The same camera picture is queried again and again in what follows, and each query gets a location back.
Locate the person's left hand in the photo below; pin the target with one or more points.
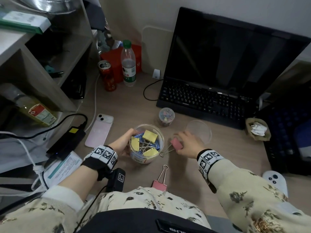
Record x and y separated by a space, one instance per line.
121 145

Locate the person's right hand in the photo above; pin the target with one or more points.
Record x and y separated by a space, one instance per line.
192 145

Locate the pink large binder clip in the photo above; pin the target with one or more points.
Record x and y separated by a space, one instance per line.
176 143

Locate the large clear plastic lid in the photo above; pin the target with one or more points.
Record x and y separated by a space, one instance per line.
200 129

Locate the large clear plastic jar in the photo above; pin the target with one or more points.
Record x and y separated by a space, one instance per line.
138 160

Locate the yellow large binder clip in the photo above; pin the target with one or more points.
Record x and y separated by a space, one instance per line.
150 135

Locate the blue large binder clip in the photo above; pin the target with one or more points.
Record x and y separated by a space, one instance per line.
156 143

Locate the small clear plastic jar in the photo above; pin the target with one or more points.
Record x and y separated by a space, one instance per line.
162 122

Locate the pile of small binder clips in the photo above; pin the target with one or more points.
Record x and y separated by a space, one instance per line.
167 116

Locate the pile of large binder clips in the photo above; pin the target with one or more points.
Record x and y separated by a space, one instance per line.
159 185

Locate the person's left forearm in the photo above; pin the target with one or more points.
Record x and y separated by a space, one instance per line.
77 181

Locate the person's right forearm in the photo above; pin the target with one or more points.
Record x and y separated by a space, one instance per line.
243 191

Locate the person's floral cream jacket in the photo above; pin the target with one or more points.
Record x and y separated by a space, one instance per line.
145 201

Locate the person's black garment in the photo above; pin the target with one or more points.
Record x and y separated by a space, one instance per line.
116 222

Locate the black white marker wristband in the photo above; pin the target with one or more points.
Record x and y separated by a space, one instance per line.
103 152
209 157

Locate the pink smartphone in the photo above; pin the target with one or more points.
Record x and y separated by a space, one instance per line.
98 133

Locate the black keyboard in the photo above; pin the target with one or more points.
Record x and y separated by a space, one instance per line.
194 99

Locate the black power adapter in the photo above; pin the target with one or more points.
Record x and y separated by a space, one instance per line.
65 144

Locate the white teal tissue pack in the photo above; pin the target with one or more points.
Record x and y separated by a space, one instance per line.
63 167

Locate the red drink can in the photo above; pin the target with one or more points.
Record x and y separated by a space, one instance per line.
109 82

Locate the brown paper cup with tissue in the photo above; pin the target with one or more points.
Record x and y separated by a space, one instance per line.
257 139

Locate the crumpled white tissue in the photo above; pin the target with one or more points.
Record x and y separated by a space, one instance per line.
258 129

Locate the clear water bottle green cap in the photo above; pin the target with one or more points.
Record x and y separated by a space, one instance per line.
128 72

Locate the black electronic device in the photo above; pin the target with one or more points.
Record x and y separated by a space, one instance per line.
76 86

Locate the small white device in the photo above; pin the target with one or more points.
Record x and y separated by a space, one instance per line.
156 73

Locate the red cardboard box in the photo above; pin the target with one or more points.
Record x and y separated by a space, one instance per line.
111 60

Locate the black plastic crate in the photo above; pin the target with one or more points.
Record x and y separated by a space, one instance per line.
277 133

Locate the white handheld controller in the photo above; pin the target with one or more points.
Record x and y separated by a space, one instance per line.
274 178

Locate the yellow juice bottle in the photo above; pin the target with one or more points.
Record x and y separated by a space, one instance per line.
36 112

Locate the black computer monitor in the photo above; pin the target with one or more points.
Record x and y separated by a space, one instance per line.
230 53

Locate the crumpled clear plastic wrap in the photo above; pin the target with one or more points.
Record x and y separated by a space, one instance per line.
107 43

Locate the teal small gadget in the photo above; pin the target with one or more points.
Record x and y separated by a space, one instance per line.
49 69

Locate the blue folder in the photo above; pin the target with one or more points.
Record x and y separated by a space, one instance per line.
303 138

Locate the grey shelf unit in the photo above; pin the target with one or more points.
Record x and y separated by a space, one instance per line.
31 77

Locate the black chair base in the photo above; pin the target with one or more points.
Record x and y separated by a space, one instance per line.
14 203

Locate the dark fabric bag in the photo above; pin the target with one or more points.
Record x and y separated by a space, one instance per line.
94 14

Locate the green white box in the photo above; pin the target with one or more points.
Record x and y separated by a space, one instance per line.
24 20

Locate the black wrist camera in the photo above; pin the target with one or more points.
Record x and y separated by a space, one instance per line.
116 179

